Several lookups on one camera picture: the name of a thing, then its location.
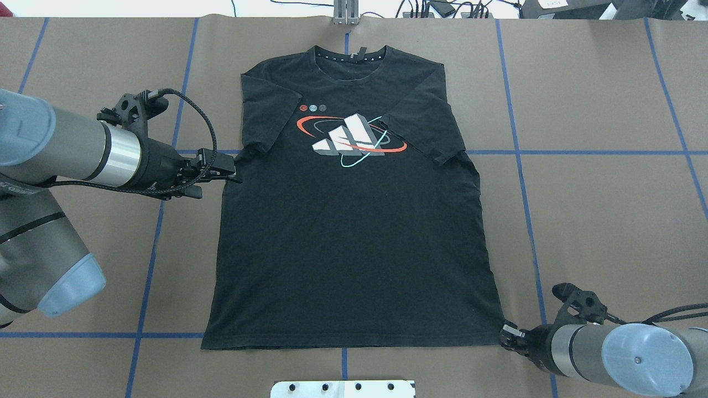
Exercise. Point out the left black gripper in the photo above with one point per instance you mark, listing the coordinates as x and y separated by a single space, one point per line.
161 164

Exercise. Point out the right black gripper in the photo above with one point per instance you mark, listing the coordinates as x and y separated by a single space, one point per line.
539 338

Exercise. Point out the black graphic t-shirt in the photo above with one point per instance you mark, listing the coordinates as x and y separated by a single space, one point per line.
355 218

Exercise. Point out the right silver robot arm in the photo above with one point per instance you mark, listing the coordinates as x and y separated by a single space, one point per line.
645 360

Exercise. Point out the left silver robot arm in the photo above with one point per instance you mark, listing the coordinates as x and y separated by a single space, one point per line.
46 266

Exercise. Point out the brown paper table cover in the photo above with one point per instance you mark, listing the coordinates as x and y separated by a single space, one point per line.
589 137

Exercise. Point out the black power strip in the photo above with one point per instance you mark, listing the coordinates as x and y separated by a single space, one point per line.
444 9

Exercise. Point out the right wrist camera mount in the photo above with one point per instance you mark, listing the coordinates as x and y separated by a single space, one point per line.
579 306

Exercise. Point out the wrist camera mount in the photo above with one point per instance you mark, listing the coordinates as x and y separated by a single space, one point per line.
579 306
133 111

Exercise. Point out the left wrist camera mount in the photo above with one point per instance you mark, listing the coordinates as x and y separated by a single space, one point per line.
133 111

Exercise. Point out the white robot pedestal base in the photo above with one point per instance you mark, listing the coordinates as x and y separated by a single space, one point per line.
344 388

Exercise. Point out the aluminium frame post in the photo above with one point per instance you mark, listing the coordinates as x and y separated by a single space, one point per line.
346 12

